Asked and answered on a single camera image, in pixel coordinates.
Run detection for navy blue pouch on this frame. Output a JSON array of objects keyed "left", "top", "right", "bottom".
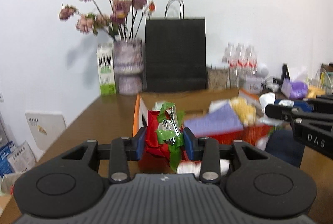
[{"left": 265, "top": 129, "right": 305, "bottom": 168}]

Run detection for purple knitted cloth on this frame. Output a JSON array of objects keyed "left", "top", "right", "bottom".
[{"left": 183, "top": 103, "right": 243, "bottom": 137}]

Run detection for yellow white plush toy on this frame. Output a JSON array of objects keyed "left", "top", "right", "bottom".
[{"left": 208, "top": 97, "right": 257, "bottom": 127}]

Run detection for red green bow clip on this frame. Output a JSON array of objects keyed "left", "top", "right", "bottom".
[{"left": 138, "top": 101, "right": 185, "bottom": 173}]

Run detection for white bottle cap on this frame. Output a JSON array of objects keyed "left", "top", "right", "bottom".
[{"left": 176, "top": 159, "right": 230, "bottom": 178}]

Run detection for yellow mug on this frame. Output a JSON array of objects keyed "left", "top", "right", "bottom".
[{"left": 307, "top": 85, "right": 326, "bottom": 98}]

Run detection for purple tissue pack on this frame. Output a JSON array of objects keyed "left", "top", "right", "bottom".
[{"left": 281, "top": 65, "right": 308, "bottom": 99}]

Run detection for white tin box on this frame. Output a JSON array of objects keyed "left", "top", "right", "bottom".
[{"left": 243, "top": 76, "right": 265, "bottom": 94}]

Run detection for red cardboard box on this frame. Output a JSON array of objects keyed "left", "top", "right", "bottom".
[{"left": 132, "top": 89, "right": 279, "bottom": 145}]

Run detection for white round speaker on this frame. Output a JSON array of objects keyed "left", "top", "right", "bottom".
[{"left": 256, "top": 63, "right": 269, "bottom": 78}]

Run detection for water bottle right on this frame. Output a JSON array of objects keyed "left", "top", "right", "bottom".
[{"left": 246, "top": 45, "right": 257, "bottom": 76}]

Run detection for water bottle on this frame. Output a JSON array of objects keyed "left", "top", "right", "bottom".
[
  {"left": 222, "top": 42, "right": 238, "bottom": 88},
  {"left": 246, "top": 45, "right": 257, "bottom": 76},
  {"left": 236, "top": 43, "right": 248, "bottom": 78}
]

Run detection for water bottle middle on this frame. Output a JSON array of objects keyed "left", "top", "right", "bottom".
[{"left": 236, "top": 43, "right": 248, "bottom": 78}]

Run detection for clear seed container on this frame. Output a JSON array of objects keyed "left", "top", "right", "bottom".
[{"left": 207, "top": 67, "right": 229, "bottom": 90}]

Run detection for water bottle left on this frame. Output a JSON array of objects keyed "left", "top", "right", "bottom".
[{"left": 222, "top": 42, "right": 238, "bottom": 88}]

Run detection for white box on floor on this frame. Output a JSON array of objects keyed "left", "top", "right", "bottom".
[{"left": 25, "top": 111, "right": 67, "bottom": 161}]

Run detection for purple ceramic vase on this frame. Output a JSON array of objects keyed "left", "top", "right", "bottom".
[{"left": 113, "top": 39, "right": 144, "bottom": 95}]

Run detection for black paper bag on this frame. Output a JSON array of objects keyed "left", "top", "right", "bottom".
[{"left": 145, "top": 0, "right": 208, "bottom": 93}]

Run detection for milk carton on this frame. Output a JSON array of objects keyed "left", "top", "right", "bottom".
[{"left": 97, "top": 43, "right": 116, "bottom": 95}]

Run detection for dried pink roses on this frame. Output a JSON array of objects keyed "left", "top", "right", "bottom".
[{"left": 58, "top": 0, "right": 156, "bottom": 41}]

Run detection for white charger with cables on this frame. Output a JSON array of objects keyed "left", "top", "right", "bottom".
[{"left": 263, "top": 76, "right": 283, "bottom": 93}]

